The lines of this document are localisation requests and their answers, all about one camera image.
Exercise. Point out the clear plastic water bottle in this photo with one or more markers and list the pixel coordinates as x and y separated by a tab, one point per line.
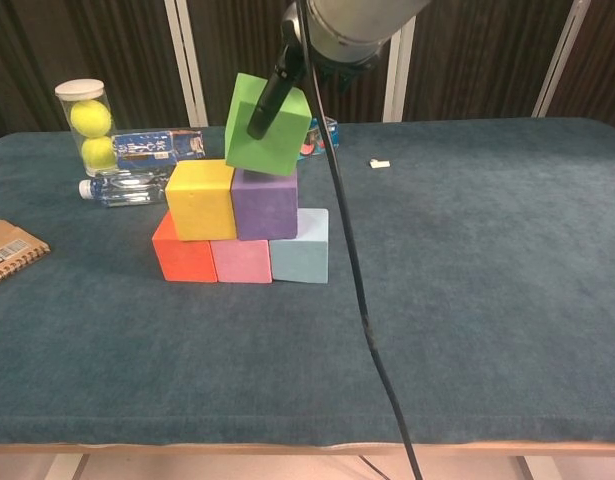
122	192

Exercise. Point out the small white eraser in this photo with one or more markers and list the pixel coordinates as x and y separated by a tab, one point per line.
379	164

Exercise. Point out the blue Oreo cookie box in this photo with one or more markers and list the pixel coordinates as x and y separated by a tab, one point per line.
317	142

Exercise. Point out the pink foam cube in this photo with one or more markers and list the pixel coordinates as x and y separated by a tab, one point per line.
242	262

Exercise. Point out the green foam cube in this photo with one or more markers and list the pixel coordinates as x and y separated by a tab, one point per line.
277	145

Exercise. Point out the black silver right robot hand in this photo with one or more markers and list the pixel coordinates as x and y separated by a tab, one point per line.
277	95

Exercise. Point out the yellow tennis ball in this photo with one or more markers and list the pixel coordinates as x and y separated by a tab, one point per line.
91	119
98	150

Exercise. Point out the blue orange snack box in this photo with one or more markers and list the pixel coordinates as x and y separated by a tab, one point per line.
157	147

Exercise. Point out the orange foam cube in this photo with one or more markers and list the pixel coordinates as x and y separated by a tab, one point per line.
184	260

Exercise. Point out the yellow foam cube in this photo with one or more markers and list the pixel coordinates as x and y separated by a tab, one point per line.
202	200

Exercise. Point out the brown spiral notebook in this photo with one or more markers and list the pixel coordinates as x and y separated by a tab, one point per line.
2	255

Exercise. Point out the clear tennis ball tube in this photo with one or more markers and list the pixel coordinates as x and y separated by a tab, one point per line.
79	90

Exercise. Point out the light blue foam cube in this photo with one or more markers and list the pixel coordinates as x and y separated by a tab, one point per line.
302	255

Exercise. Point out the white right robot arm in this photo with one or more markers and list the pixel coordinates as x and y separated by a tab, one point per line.
357	30

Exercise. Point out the white partition post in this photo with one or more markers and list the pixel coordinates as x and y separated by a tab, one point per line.
187	65
397	80
559	60

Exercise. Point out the purple foam cube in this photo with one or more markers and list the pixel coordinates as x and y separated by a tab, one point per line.
264	205

